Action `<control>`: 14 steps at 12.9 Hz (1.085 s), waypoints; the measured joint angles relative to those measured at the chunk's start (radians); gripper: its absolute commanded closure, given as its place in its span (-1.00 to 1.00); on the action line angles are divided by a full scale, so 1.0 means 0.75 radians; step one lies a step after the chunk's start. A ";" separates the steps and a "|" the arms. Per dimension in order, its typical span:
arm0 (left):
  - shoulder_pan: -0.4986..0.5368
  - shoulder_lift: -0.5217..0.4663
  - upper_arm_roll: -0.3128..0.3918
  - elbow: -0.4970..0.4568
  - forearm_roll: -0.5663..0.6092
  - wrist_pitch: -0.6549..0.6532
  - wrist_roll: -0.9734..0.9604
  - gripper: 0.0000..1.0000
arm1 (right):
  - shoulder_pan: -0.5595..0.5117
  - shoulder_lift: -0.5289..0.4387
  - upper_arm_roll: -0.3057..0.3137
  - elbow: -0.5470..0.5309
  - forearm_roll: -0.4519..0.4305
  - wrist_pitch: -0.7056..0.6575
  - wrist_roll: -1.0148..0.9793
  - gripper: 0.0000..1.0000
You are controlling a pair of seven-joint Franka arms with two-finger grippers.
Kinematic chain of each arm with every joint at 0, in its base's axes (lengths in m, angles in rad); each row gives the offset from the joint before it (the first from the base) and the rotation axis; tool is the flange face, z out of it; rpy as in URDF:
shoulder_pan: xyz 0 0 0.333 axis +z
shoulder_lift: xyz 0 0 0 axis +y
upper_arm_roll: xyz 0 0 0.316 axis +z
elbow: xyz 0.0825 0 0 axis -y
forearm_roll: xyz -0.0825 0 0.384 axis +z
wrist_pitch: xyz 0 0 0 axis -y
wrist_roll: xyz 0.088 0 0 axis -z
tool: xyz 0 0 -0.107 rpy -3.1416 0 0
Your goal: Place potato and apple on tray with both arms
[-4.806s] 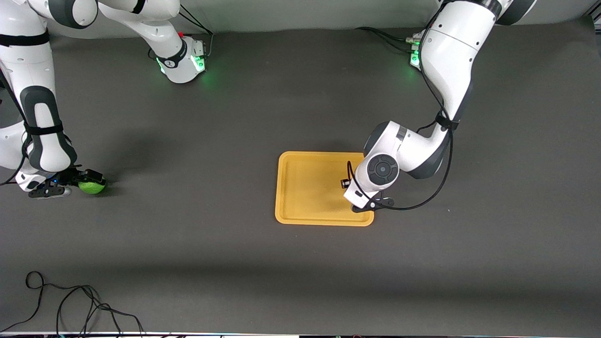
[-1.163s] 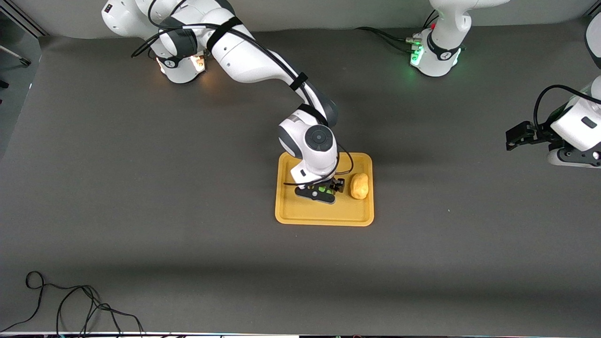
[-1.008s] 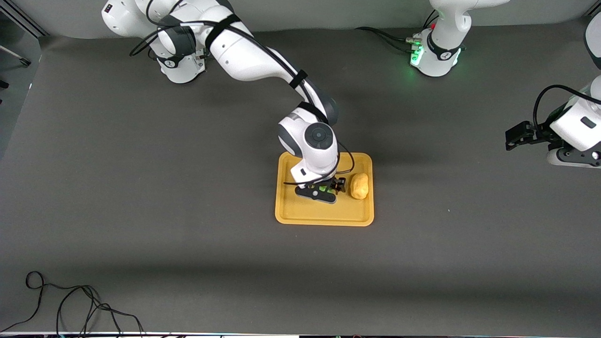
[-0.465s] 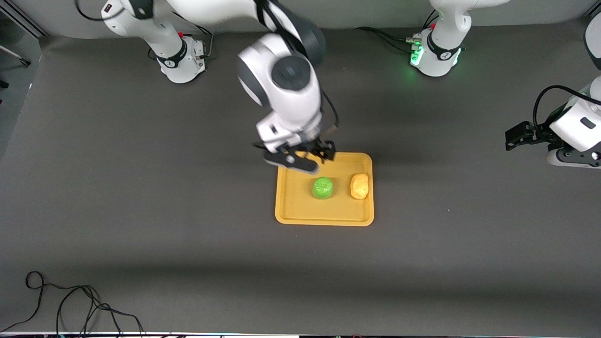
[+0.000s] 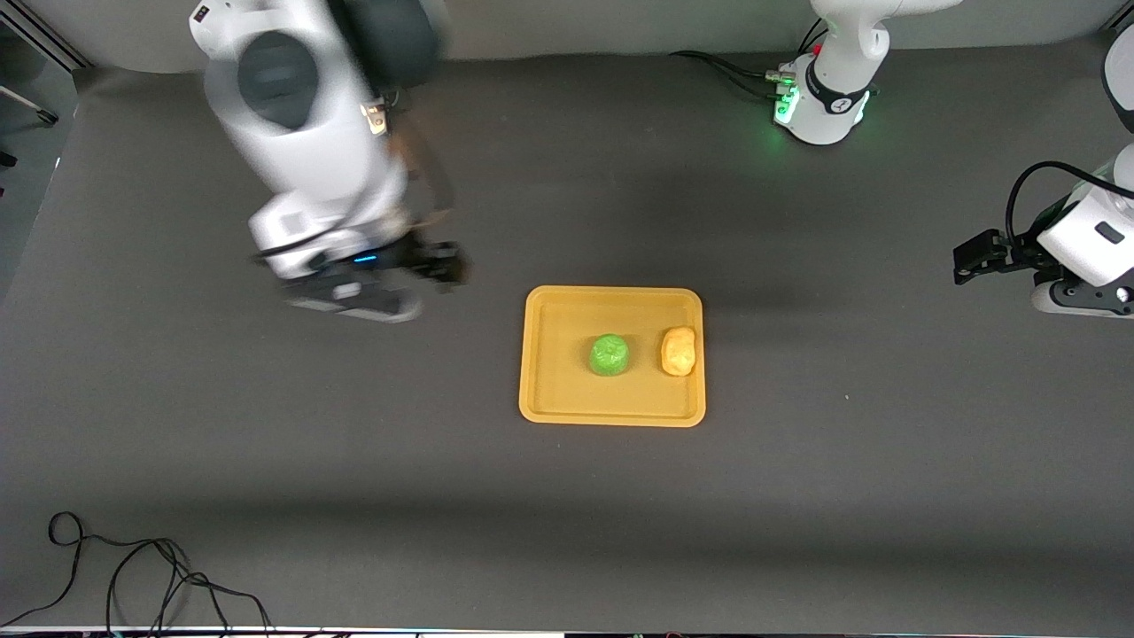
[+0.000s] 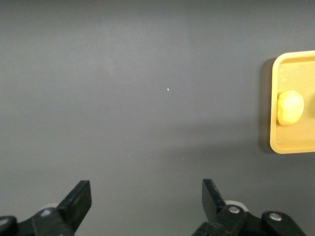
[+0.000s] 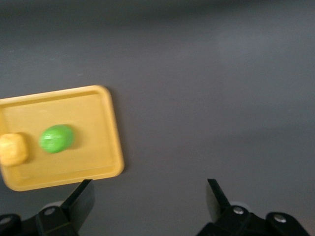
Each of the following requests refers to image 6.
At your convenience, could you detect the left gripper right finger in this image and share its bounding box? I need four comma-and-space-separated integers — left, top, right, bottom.
190, 178, 309, 236

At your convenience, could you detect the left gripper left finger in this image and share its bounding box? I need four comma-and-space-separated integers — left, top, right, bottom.
0, 180, 93, 236

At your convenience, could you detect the yellow potato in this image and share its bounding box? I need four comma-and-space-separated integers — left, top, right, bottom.
276, 89, 305, 127

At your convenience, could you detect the orange plastic tray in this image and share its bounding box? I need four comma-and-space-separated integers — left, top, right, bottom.
269, 50, 315, 155

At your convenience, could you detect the dark grey table mat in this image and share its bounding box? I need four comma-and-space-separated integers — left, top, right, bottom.
0, 0, 315, 236

